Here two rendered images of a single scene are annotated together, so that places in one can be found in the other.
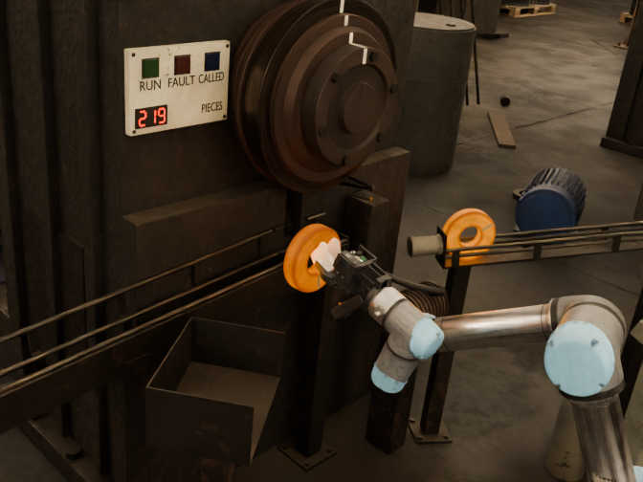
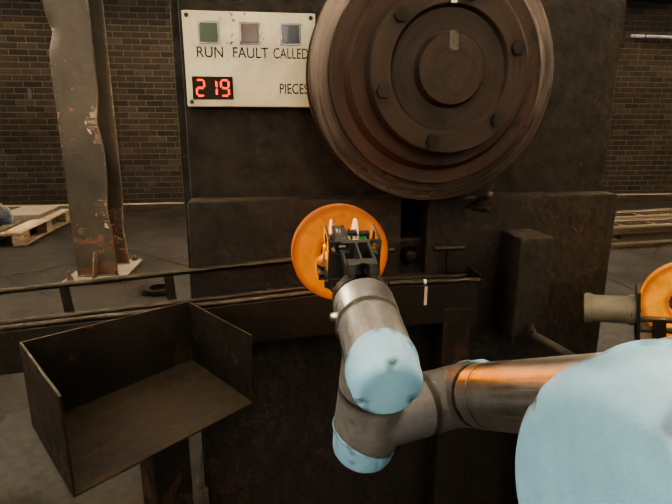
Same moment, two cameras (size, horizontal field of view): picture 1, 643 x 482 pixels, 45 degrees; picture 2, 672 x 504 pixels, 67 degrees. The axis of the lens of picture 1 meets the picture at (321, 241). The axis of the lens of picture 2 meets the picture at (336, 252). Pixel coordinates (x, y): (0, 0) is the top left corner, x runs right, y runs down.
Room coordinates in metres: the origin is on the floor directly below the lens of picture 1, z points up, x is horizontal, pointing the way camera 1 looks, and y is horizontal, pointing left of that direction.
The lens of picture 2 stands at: (0.94, -0.49, 1.02)
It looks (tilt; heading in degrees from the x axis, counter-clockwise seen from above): 14 degrees down; 40
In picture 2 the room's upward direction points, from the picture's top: straight up
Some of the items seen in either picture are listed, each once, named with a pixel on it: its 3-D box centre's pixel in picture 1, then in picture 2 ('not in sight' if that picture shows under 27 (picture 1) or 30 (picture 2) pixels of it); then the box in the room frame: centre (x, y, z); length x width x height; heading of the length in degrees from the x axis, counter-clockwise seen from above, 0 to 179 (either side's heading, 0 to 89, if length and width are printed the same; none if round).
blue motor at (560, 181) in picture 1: (552, 203); not in sight; (3.78, -1.17, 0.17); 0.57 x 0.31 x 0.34; 158
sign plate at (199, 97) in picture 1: (179, 86); (251, 60); (1.66, 0.34, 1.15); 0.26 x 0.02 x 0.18; 138
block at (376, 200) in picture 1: (363, 234); (521, 285); (2.02, -0.12, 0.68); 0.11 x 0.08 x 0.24; 48
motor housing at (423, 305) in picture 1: (404, 367); not in sight; (1.99, -0.29, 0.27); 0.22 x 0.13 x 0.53; 138
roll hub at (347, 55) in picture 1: (352, 106); (446, 70); (1.77, -0.04, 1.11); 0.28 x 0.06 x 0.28; 138
